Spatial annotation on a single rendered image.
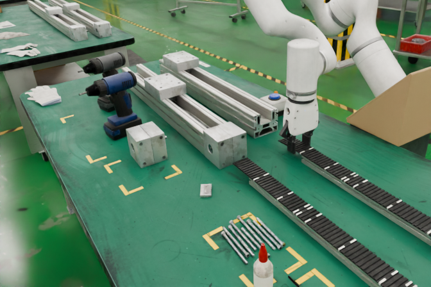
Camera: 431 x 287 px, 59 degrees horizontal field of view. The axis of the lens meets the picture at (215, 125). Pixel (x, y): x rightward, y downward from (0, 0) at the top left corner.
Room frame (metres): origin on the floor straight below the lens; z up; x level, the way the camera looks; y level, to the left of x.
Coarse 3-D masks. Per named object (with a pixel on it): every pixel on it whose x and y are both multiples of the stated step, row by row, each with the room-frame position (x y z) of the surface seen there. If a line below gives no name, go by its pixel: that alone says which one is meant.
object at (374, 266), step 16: (240, 160) 0.94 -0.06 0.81; (256, 176) 0.85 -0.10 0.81; (272, 192) 0.78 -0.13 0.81; (288, 192) 0.77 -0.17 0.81; (288, 208) 0.71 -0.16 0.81; (304, 208) 0.71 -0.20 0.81; (320, 224) 0.65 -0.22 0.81; (336, 240) 0.60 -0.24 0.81; (352, 240) 0.59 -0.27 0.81; (352, 256) 0.55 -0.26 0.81; (368, 256) 0.55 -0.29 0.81; (368, 272) 0.51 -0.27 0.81; (384, 272) 0.51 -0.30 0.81
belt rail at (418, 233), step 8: (304, 160) 0.95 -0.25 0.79; (312, 168) 0.91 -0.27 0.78; (320, 168) 0.89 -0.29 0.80; (328, 176) 0.86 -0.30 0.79; (344, 184) 0.82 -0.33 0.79; (352, 192) 0.79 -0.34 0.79; (360, 200) 0.76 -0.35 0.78; (368, 200) 0.75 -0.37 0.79; (376, 208) 0.72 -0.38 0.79; (384, 208) 0.70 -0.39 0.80; (392, 216) 0.68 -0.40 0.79; (400, 224) 0.66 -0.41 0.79; (408, 224) 0.65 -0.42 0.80; (416, 232) 0.63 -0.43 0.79; (424, 240) 0.61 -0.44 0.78
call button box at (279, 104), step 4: (268, 96) 1.33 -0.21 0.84; (280, 96) 1.32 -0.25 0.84; (264, 100) 1.30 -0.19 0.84; (268, 100) 1.29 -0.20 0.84; (272, 100) 1.29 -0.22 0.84; (276, 100) 1.29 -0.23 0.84; (280, 100) 1.29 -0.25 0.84; (284, 100) 1.28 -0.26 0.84; (272, 104) 1.26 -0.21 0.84; (276, 104) 1.26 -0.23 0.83; (280, 104) 1.27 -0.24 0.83; (284, 104) 1.28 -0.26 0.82; (280, 108) 1.27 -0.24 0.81; (284, 108) 1.28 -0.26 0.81; (280, 112) 1.27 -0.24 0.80
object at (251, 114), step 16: (192, 80) 1.50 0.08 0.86; (208, 80) 1.53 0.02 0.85; (192, 96) 1.51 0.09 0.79; (208, 96) 1.38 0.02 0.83; (224, 96) 1.30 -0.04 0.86; (240, 96) 1.32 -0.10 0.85; (224, 112) 1.28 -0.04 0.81; (240, 112) 1.21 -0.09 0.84; (256, 112) 1.15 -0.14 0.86; (272, 112) 1.15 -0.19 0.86; (256, 128) 1.12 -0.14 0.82; (272, 128) 1.15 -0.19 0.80
